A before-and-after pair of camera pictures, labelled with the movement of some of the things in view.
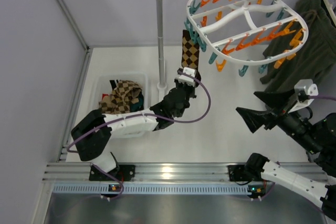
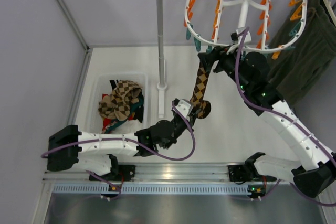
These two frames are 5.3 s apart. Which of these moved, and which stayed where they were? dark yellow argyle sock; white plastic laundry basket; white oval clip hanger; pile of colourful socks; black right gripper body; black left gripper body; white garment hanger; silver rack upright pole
Moved: black left gripper body; black right gripper body; dark yellow argyle sock; white oval clip hanger
Stayed: white plastic laundry basket; white garment hanger; pile of colourful socks; silver rack upright pole
